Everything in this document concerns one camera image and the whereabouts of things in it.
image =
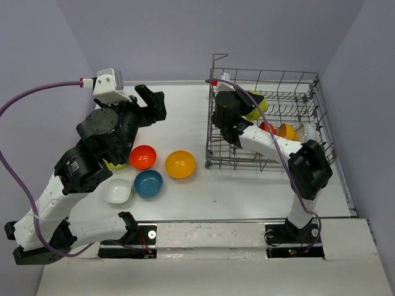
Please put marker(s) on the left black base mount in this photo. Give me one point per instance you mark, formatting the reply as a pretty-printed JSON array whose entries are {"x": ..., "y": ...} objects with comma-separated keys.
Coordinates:
[{"x": 139, "y": 242}]

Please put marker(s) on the large yellow bowl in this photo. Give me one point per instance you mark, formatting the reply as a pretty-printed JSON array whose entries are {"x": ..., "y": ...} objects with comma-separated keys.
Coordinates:
[{"x": 180, "y": 164}]

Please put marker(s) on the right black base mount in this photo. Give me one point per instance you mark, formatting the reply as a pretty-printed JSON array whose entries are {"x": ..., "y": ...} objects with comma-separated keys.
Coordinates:
[{"x": 293, "y": 243}]

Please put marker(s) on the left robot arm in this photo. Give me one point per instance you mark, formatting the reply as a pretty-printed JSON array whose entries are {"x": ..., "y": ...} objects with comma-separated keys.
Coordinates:
[{"x": 45, "y": 234}]

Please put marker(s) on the orange bowl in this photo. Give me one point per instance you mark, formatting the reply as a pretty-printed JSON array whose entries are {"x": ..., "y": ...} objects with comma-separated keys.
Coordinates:
[
  {"x": 143, "y": 157},
  {"x": 268, "y": 128}
]

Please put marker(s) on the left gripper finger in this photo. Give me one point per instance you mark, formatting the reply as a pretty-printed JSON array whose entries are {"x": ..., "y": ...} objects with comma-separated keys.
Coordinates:
[
  {"x": 152, "y": 113},
  {"x": 151, "y": 98}
]

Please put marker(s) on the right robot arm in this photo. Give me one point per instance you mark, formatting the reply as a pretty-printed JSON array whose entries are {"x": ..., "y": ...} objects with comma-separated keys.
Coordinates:
[{"x": 304, "y": 161}]

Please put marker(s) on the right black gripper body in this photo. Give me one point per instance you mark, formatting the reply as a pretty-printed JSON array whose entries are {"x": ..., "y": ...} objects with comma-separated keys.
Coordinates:
[{"x": 245, "y": 103}]

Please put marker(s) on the white round bowl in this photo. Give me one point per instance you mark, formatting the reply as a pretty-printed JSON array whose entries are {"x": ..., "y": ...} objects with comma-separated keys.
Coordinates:
[{"x": 306, "y": 131}]

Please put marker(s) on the small yellow bowl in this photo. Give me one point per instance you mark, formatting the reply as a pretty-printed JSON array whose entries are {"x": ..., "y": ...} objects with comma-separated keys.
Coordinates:
[{"x": 288, "y": 132}]

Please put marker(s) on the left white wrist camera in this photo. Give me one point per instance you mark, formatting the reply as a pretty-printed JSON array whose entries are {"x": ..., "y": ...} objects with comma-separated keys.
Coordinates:
[{"x": 107, "y": 86}]

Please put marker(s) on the white square bowl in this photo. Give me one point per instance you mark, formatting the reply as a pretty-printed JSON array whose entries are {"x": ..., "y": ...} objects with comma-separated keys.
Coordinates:
[{"x": 117, "y": 191}]

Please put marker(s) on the green bowl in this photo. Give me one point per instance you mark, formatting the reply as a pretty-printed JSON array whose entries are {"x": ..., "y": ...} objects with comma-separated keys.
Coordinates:
[
  {"x": 111, "y": 166},
  {"x": 255, "y": 114}
]

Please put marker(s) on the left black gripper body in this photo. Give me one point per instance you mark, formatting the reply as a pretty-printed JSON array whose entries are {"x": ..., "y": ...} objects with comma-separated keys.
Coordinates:
[{"x": 129, "y": 115}]

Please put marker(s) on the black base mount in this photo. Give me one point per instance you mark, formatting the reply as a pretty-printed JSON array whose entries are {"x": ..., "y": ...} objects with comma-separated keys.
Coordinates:
[
  {"x": 139, "y": 242},
  {"x": 293, "y": 243}
]

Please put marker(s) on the blue bowl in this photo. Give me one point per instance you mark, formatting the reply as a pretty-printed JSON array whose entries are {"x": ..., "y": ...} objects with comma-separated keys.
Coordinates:
[{"x": 148, "y": 183}]

